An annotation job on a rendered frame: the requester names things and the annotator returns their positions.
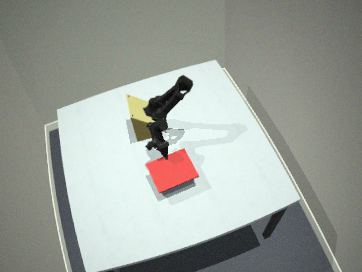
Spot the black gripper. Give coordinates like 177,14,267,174
151,132,169,160

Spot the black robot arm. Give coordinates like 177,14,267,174
143,75,194,151

